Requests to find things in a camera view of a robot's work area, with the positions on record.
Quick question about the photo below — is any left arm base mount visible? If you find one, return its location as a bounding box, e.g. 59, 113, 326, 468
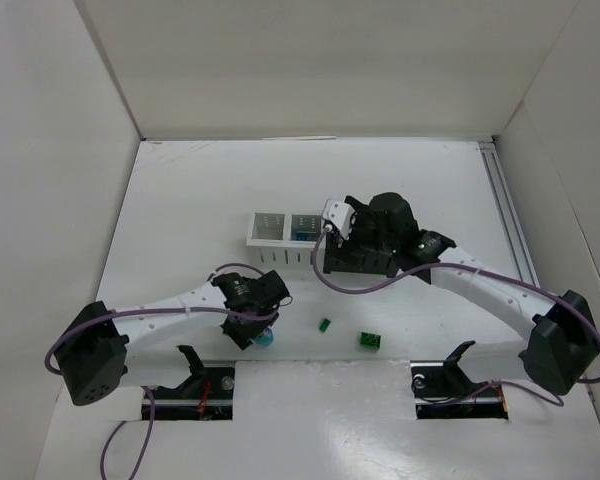
141, 345, 236, 421

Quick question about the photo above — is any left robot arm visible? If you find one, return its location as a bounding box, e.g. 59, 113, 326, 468
44, 271, 291, 406

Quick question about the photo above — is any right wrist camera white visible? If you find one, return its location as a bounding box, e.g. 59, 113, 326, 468
321, 199, 355, 241

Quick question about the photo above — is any aluminium rail right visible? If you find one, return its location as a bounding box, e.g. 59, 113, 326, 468
478, 141, 537, 283

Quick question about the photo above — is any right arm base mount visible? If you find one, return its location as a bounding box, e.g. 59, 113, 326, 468
410, 341, 509, 420

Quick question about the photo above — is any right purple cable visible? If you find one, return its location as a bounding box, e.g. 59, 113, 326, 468
312, 224, 600, 409

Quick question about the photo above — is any teal printed oval lego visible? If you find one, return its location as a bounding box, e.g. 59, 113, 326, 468
253, 328, 274, 347

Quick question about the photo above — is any white double bin container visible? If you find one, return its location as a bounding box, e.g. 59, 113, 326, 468
246, 212, 323, 271

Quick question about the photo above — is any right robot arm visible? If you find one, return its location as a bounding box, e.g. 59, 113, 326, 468
320, 192, 600, 396

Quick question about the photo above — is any black double bin container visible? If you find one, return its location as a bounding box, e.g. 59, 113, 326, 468
322, 234, 399, 278

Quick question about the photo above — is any green lego brick right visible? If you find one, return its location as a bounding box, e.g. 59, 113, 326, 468
359, 332, 382, 351

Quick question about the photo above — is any small green lego plate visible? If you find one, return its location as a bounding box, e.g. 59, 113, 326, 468
319, 319, 331, 333

